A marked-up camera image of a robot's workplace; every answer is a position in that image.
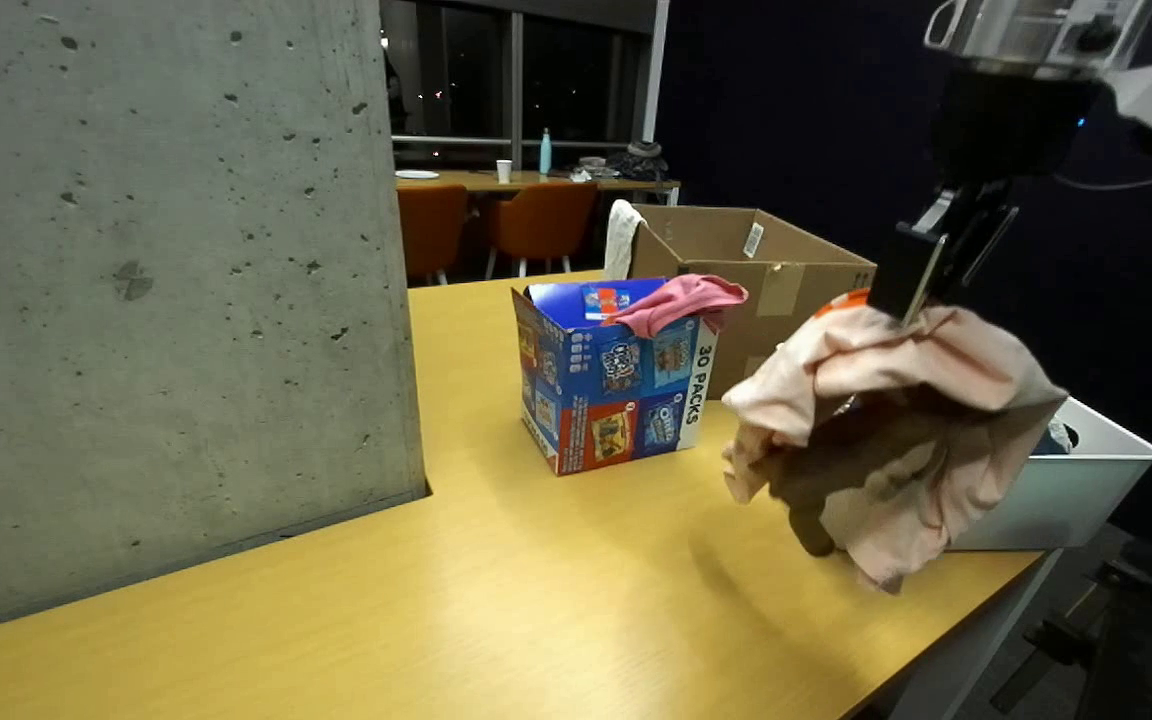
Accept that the wooden desk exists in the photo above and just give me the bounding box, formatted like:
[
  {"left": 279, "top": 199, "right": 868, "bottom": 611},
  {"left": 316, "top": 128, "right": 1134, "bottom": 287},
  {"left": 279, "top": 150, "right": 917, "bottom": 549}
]
[{"left": 392, "top": 163, "right": 685, "bottom": 207}]

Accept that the blue cartoon print box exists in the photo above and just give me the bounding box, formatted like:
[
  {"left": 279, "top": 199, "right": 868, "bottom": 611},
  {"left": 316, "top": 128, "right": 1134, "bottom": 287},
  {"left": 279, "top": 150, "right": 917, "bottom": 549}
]
[{"left": 509, "top": 272, "right": 725, "bottom": 480}]

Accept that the white cloth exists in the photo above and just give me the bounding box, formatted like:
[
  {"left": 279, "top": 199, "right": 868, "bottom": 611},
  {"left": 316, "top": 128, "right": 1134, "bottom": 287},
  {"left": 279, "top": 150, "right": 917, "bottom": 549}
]
[{"left": 602, "top": 195, "right": 649, "bottom": 285}]

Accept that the brown cardboard box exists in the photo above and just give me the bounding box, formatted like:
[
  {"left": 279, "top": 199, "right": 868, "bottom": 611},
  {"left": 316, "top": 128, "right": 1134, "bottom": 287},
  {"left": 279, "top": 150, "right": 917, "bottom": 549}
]
[{"left": 629, "top": 199, "right": 882, "bottom": 402}]

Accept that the brown office chair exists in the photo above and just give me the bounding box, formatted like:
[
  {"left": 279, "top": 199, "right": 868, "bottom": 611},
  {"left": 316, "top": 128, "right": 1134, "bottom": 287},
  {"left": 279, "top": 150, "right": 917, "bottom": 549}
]
[
  {"left": 485, "top": 181, "right": 605, "bottom": 279},
  {"left": 397, "top": 181, "right": 472, "bottom": 287}
]

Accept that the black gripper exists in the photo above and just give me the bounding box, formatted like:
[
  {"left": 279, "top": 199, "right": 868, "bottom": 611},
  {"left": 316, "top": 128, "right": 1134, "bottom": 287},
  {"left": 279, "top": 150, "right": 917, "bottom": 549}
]
[{"left": 868, "top": 66, "right": 1112, "bottom": 327}]

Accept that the peach shirt with brown toy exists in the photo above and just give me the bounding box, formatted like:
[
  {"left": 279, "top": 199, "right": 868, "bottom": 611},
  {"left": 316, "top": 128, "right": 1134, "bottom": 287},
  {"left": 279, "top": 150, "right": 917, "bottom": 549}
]
[{"left": 715, "top": 302, "right": 1072, "bottom": 595}]

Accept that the white plastic basket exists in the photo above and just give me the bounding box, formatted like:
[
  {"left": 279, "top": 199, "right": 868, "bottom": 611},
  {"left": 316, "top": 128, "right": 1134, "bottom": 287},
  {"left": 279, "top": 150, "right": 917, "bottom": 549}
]
[{"left": 947, "top": 394, "right": 1152, "bottom": 556}]

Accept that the navy blue cloth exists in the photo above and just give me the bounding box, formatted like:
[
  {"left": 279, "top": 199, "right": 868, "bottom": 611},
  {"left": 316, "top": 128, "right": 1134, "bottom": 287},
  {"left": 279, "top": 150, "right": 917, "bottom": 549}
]
[{"left": 1034, "top": 422, "right": 1085, "bottom": 459}]

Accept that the dark bag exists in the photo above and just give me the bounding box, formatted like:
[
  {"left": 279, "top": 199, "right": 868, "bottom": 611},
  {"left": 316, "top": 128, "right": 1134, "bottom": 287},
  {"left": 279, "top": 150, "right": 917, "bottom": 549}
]
[{"left": 569, "top": 135, "right": 671, "bottom": 185}]

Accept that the pink cloth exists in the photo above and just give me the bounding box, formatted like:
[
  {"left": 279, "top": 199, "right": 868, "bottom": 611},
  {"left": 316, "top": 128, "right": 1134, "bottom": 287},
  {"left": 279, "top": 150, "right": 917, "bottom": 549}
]
[{"left": 602, "top": 269, "right": 753, "bottom": 345}]

